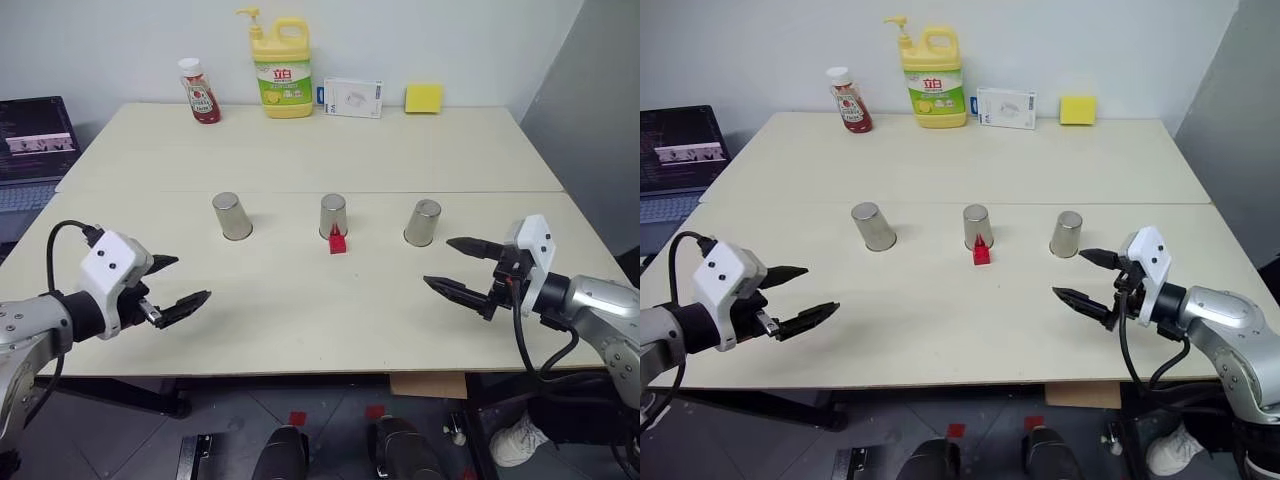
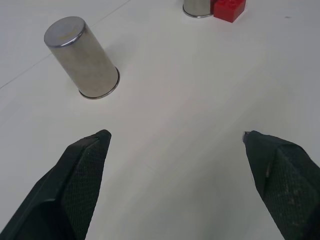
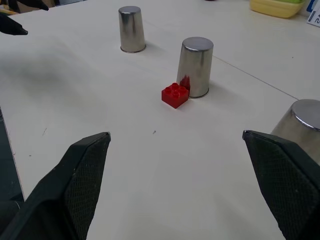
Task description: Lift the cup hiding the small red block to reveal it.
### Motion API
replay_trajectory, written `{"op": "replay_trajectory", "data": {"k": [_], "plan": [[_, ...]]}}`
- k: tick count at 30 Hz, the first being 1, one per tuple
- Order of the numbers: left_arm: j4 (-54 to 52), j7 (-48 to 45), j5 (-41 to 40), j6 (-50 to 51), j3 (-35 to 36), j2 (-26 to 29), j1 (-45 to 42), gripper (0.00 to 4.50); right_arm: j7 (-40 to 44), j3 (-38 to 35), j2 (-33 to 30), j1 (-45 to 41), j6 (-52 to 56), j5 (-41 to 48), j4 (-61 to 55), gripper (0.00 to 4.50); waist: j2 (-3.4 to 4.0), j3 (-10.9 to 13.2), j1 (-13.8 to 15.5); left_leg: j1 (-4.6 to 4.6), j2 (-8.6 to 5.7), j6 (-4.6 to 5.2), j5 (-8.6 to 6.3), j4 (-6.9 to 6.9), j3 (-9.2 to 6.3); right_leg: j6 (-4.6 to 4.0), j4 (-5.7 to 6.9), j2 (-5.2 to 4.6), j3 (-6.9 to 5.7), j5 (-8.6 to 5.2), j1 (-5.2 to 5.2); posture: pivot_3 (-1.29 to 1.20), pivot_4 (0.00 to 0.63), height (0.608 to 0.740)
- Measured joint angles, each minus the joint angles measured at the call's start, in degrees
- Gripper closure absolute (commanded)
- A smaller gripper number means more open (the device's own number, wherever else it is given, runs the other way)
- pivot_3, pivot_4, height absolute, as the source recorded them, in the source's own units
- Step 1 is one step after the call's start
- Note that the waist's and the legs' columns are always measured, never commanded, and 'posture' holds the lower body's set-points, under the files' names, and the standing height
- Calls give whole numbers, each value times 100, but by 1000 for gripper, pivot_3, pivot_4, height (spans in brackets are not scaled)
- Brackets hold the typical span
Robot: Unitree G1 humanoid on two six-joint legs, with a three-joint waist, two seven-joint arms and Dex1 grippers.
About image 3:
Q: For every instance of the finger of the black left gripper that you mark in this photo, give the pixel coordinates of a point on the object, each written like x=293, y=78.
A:
x=11, y=26
x=22, y=3

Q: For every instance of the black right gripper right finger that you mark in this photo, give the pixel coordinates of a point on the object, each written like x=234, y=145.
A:
x=292, y=190

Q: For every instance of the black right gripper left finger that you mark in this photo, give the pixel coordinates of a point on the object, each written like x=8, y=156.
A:
x=57, y=195

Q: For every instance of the upturned steel cup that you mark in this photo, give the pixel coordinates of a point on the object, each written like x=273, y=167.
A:
x=196, y=67
x=131, y=30
x=303, y=120

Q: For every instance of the red toy building brick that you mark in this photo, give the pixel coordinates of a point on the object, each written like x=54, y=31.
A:
x=174, y=97

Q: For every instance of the white and blue printed card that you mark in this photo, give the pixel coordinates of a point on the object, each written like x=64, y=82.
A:
x=314, y=15

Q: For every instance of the yellow plastic container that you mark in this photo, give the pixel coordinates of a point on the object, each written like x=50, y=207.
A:
x=275, y=7

